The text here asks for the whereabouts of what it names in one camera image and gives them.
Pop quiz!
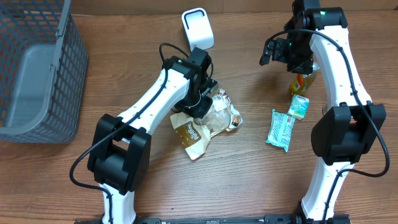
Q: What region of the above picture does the brown snack packet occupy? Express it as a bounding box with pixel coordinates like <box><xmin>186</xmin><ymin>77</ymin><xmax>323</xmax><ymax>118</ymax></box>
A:
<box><xmin>170</xmin><ymin>95</ymin><xmax>231</xmax><ymax>161</ymax></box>

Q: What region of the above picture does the clear bottle with silver cap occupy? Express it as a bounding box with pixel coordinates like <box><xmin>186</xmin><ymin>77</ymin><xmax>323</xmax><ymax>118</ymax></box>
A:
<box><xmin>289</xmin><ymin>62</ymin><xmax>320</xmax><ymax>96</ymax></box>

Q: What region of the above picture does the small Kleenex tissue pack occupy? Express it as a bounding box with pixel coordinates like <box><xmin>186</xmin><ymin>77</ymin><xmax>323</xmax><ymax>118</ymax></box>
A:
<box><xmin>287</xmin><ymin>95</ymin><xmax>310</xmax><ymax>120</ymax></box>

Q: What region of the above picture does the teal tissue pack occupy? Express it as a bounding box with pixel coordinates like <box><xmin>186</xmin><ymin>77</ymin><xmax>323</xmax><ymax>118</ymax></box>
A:
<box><xmin>266</xmin><ymin>109</ymin><xmax>295</xmax><ymax>152</ymax></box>

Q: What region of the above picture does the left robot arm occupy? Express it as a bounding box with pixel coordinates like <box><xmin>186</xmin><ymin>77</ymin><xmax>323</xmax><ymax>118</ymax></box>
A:
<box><xmin>87</xmin><ymin>48</ymin><xmax>217</xmax><ymax>223</ymax></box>

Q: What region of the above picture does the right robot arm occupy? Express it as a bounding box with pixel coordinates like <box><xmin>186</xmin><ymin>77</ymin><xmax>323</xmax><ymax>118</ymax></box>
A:
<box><xmin>259</xmin><ymin>0</ymin><xmax>386</xmax><ymax>223</ymax></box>

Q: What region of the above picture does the white barcode scanner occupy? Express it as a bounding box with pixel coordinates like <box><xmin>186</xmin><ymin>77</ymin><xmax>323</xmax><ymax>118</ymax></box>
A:
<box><xmin>181</xmin><ymin>7</ymin><xmax>215</xmax><ymax>51</ymax></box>

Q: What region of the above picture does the grey plastic mesh basket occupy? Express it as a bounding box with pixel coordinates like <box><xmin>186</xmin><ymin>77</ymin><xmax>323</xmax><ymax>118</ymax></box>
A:
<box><xmin>1</xmin><ymin>0</ymin><xmax>88</xmax><ymax>143</ymax></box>

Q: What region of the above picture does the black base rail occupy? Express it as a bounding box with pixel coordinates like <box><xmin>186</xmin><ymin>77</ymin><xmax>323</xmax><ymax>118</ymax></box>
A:
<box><xmin>74</xmin><ymin>212</ymin><xmax>352</xmax><ymax>224</ymax></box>

